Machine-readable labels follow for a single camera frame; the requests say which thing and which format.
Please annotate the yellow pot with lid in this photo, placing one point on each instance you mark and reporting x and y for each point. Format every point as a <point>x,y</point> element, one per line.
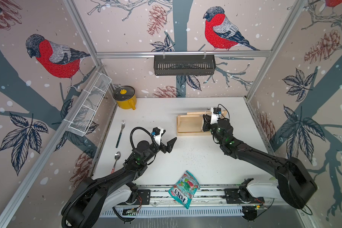
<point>125,97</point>

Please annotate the white wire mesh shelf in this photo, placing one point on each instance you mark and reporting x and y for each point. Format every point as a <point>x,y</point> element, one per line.
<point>82,124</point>

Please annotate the teal handled fork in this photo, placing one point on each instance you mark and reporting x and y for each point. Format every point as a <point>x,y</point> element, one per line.
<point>123,123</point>

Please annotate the green Foxs candy bag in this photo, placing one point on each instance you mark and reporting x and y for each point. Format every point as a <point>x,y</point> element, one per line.
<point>184,190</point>

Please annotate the wooden jewelry display stand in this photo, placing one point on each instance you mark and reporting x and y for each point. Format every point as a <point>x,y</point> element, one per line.
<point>191,123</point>

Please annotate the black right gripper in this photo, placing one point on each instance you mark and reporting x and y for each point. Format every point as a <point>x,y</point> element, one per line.
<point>207,124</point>

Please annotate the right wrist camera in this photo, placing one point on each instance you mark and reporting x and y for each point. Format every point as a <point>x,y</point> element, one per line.
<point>215,115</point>

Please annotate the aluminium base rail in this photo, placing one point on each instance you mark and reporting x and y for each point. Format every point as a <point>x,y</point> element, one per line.
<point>92,196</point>

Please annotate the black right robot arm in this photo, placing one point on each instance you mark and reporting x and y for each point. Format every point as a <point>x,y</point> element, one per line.
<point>295,184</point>

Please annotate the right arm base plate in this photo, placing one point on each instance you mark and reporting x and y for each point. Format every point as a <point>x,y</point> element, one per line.
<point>236,196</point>

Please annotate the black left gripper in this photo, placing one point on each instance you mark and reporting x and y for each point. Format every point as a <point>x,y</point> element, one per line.
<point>165,149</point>

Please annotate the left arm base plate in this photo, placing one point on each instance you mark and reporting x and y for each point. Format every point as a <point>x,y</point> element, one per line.
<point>141,197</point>

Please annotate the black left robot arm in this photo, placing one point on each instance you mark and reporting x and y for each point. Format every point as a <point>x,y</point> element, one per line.
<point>133,168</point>

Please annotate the black hanging metal basket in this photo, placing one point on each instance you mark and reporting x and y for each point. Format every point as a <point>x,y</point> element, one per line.
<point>184,65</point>

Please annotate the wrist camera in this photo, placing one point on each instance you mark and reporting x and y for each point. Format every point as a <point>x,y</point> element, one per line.
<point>215,115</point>
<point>157,134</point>

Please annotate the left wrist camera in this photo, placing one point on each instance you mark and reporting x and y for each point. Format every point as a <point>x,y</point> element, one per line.
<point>157,134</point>

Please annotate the pink handled spoon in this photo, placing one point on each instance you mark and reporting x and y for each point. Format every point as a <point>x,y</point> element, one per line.
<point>117,157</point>

